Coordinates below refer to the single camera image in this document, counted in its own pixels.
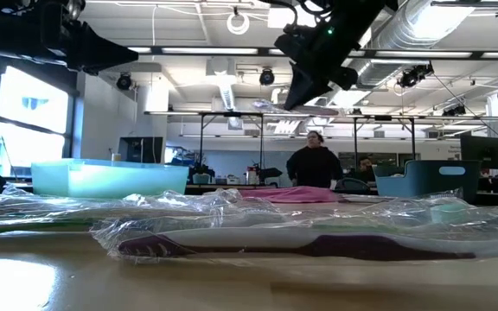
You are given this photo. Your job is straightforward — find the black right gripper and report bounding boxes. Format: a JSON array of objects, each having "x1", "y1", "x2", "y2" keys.
[{"x1": 274, "y1": 25, "x2": 358, "y2": 111}]

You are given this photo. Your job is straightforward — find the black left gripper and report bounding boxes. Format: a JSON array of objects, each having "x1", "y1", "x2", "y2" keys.
[{"x1": 36, "y1": 0, "x2": 140, "y2": 75}]

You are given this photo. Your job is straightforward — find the person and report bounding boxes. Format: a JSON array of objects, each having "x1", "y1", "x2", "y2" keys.
[
  {"x1": 286, "y1": 130, "x2": 344, "y2": 190},
  {"x1": 354, "y1": 155, "x2": 376, "y2": 182}
]

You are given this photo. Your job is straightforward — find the black monitor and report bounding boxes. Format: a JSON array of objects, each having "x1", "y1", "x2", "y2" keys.
[
  {"x1": 118, "y1": 136, "x2": 164, "y2": 164},
  {"x1": 460, "y1": 136, "x2": 498, "y2": 170}
]

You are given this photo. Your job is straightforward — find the magenta cloth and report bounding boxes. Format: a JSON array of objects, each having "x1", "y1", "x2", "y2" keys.
[{"x1": 239, "y1": 185, "x2": 341, "y2": 204}]

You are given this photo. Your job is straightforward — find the black chair back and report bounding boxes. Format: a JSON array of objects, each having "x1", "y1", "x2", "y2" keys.
[{"x1": 334, "y1": 177, "x2": 372, "y2": 194}]

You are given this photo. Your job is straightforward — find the light turquoise plastic bin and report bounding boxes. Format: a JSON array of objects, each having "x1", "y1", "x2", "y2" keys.
[{"x1": 31, "y1": 158, "x2": 190, "y2": 200}]

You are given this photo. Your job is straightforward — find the grey-blue plastic bin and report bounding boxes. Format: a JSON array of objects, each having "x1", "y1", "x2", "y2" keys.
[{"x1": 373, "y1": 159, "x2": 483, "y2": 204}]

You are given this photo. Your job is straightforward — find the black ceiling-mounted camera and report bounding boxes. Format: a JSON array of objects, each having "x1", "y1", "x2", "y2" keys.
[
  {"x1": 116, "y1": 72, "x2": 133, "y2": 92},
  {"x1": 397, "y1": 63, "x2": 435, "y2": 90},
  {"x1": 259, "y1": 67, "x2": 276, "y2": 86}
]

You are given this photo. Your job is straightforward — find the black background station frame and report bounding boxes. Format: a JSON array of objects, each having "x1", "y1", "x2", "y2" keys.
[{"x1": 144, "y1": 111, "x2": 417, "y2": 182}]

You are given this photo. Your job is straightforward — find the white coiled cable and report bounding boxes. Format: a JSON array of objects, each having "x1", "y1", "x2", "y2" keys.
[{"x1": 226, "y1": 11, "x2": 251, "y2": 35}]

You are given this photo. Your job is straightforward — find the silver ventilation duct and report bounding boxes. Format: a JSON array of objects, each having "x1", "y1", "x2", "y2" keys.
[{"x1": 356, "y1": 0, "x2": 479, "y2": 90}]

